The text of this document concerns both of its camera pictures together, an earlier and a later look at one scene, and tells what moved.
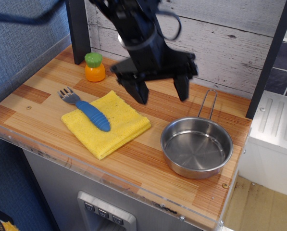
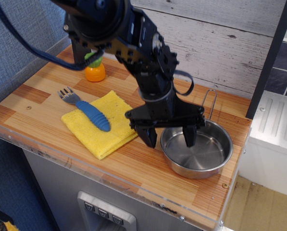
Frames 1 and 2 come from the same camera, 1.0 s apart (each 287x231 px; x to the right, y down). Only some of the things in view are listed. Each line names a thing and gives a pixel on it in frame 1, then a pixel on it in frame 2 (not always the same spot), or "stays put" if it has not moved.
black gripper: [150, 58] -> [161, 109]
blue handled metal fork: [86, 109] stays put
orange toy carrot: [94, 70] stays put
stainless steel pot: [196, 147] stays put
